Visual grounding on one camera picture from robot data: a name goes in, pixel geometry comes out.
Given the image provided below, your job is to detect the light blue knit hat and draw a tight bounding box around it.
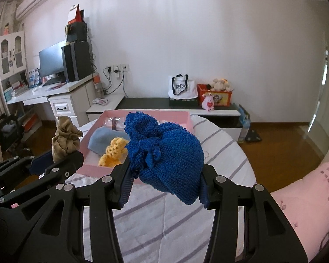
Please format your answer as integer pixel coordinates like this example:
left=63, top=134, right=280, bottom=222
left=87, top=126, right=129, bottom=155

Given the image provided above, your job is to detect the red toy box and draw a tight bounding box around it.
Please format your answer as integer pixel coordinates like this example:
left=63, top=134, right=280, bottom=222
left=197, top=84, right=233, bottom=107

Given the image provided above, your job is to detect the black power cable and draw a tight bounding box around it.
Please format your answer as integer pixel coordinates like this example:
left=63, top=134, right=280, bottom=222
left=101, top=67, right=127, bottom=99

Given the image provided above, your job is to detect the pink printed blanket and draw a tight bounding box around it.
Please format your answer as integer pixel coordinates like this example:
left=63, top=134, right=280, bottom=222
left=270, top=159, right=329, bottom=263

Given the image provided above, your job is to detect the beige plush toy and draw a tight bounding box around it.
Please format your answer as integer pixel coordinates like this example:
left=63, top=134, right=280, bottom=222
left=208, top=78, right=231, bottom=91

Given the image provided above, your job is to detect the black speaker box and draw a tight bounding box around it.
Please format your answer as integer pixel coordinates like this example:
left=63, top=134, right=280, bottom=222
left=65, top=21, right=88, bottom=43

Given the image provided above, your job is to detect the black and white low cabinet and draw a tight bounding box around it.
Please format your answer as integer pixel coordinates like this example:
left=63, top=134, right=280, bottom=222
left=86, top=94, right=244, bottom=143

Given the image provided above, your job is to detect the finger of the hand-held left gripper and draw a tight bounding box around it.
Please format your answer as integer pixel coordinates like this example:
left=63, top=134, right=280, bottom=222
left=0, top=151, right=85, bottom=223
left=0, top=151, right=54, bottom=185

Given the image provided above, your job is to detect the yellow crochet piece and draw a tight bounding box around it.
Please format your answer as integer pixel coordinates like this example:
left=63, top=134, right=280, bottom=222
left=98, top=138, right=131, bottom=167

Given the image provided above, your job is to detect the black office chair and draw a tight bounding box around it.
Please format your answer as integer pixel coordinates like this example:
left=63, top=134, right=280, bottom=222
left=0, top=114, right=33, bottom=156

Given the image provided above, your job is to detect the blue and white carton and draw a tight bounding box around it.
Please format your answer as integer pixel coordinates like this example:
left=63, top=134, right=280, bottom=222
left=27, top=68, right=41, bottom=87

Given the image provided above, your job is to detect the black computer tower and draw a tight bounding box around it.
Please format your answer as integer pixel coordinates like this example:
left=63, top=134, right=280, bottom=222
left=61, top=42, right=93, bottom=83

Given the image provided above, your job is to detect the white glass door cabinet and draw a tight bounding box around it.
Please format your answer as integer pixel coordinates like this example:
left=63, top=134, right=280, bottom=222
left=0, top=31, right=27, bottom=81

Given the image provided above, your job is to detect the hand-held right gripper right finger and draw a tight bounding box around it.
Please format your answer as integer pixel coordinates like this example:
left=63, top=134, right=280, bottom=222
left=198, top=164, right=310, bottom=263

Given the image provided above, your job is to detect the clear pouch with pink zipper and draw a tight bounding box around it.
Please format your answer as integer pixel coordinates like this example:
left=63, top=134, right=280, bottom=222
left=104, top=116, right=127, bottom=132

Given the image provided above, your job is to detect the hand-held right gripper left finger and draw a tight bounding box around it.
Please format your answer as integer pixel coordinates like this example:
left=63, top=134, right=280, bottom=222
left=16, top=162, right=134, bottom=263

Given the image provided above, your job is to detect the black computer monitor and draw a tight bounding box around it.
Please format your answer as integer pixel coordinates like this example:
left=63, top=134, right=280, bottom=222
left=39, top=40, right=67, bottom=78

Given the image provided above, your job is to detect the red and white box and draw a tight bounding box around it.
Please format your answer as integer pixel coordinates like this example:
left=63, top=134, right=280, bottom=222
left=67, top=4, right=85, bottom=25

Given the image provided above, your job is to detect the beige scrunchie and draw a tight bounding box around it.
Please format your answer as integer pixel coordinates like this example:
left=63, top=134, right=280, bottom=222
left=52, top=116, right=84, bottom=163

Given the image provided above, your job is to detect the striped white tablecloth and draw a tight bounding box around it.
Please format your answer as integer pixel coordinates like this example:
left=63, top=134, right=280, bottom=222
left=64, top=114, right=257, bottom=263

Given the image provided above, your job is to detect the orange box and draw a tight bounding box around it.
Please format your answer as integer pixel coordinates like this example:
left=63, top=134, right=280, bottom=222
left=23, top=114, right=42, bottom=132

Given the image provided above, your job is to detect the white tote bag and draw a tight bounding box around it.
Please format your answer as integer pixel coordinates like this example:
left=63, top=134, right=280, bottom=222
left=168, top=74, right=197, bottom=99

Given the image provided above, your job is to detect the pink cardboard box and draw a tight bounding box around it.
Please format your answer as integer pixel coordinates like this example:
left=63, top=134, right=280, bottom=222
left=76, top=110, right=194, bottom=185

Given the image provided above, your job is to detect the white wall outlet strip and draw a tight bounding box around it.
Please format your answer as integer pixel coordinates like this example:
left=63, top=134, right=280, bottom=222
left=107, top=64, right=129, bottom=72

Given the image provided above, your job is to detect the white air conditioner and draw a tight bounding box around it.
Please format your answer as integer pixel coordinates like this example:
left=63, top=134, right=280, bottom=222
left=15, top=0, right=52, bottom=20

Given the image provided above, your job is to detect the stack of books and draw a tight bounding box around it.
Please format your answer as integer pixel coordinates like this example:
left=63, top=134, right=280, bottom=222
left=4, top=86, right=29, bottom=99

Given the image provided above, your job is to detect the white desk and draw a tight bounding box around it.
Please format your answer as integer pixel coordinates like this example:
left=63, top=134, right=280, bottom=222
left=6, top=73, right=99, bottom=128

